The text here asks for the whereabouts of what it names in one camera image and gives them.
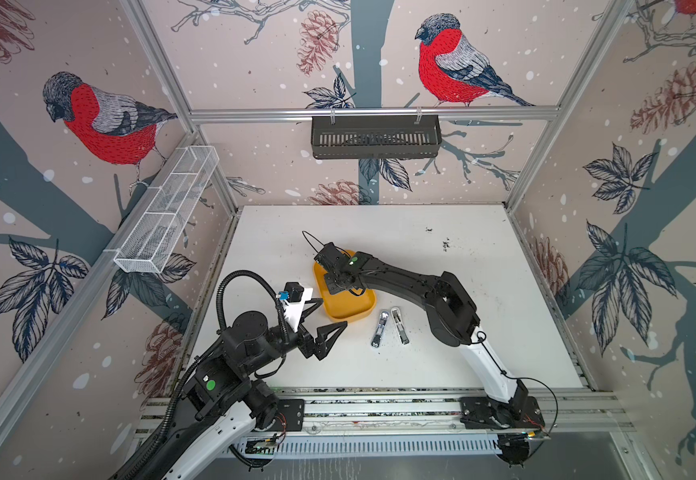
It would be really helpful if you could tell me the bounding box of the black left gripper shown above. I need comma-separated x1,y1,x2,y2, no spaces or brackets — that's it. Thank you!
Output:
244,318,347,374

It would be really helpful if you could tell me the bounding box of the yellow plastic tray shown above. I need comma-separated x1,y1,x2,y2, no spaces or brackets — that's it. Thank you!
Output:
313,244,377,322

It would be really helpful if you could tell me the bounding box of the light blue stapler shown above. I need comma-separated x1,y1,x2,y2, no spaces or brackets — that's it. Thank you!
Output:
371,310,390,348

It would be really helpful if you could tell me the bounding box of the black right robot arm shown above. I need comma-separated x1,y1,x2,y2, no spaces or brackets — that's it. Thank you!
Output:
314,242,546,430

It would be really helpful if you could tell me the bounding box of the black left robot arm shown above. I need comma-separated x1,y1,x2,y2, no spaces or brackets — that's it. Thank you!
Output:
112,270,348,479

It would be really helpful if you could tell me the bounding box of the aluminium top crossbar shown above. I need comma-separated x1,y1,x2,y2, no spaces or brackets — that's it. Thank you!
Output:
189,106,561,125

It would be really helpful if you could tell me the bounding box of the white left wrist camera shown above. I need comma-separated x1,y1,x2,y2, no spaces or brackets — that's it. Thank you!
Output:
277,282,313,333

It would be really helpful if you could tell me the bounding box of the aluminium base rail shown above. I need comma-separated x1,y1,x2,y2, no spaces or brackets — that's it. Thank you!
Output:
134,386,631,460

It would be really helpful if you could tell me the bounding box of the black hanging wire basket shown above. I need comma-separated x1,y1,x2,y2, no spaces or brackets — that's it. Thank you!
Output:
311,115,442,160

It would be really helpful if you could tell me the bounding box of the white wire mesh basket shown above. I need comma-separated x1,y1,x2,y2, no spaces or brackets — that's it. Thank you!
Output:
113,145,219,274

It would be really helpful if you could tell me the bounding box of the aluminium frame corner post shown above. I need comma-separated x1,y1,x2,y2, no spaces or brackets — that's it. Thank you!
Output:
118,0,241,211

